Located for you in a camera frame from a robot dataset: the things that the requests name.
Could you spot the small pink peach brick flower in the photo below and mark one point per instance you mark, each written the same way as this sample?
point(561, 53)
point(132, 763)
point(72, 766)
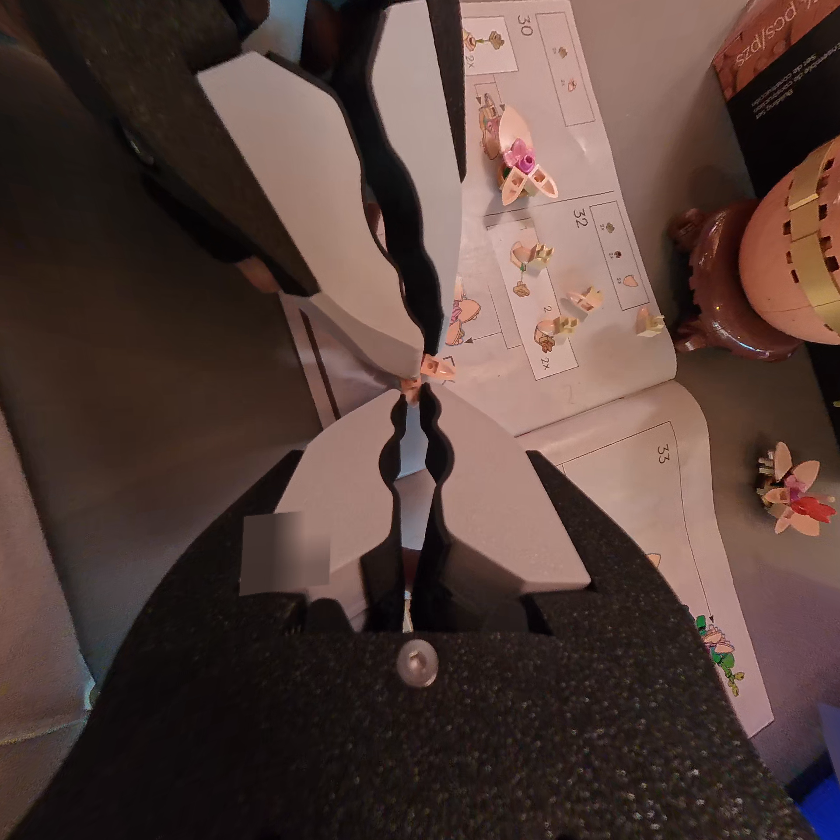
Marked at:
point(438, 371)

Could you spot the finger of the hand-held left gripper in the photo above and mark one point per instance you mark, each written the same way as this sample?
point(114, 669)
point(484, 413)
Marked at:
point(426, 210)
point(295, 177)

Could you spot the half-built peach pink flower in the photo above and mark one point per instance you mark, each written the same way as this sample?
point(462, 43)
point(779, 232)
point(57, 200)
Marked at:
point(518, 154)

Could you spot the grey desk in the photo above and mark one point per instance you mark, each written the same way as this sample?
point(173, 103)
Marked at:
point(669, 85)

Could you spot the black brick set box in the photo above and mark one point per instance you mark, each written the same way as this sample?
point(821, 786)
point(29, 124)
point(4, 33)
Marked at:
point(774, 124)

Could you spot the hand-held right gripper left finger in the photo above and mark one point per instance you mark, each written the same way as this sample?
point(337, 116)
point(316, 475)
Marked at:
point(341, 472)

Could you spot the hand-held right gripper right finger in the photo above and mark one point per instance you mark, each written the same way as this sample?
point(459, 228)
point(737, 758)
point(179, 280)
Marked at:
point(505, 512)

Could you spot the peach petal with tan clip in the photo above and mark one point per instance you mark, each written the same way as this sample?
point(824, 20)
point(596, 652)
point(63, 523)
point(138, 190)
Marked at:
point(554, 328)
point(528, 254)
point(646, 321)
point(585, 298)

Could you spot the peach brick pot gold band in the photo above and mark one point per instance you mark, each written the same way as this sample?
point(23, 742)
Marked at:
point(781, 275)

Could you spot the open instruction booklet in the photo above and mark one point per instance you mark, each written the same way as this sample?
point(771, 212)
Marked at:
point(656, 512)

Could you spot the blue plastic bin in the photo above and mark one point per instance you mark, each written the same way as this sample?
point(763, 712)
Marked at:
point(823, 754)

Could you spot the peach flower with red piece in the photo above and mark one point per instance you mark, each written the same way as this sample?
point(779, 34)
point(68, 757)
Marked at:
point(791, 489)

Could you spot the person's left hand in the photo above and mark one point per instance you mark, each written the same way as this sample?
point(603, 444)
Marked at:
point(259, 275)

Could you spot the small peach petal brick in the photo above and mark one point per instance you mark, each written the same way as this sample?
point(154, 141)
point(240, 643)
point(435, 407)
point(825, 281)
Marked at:
point(410, 386)

